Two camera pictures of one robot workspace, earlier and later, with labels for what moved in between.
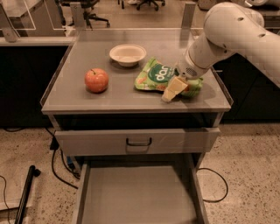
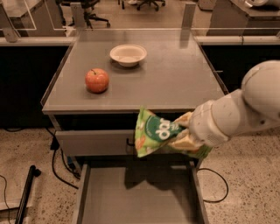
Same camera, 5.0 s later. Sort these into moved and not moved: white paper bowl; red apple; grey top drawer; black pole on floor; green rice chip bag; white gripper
Moved: white gripper; green rice chip bag
Not moved: red apple; black pole on floor; white paper bowl; grey top drawer
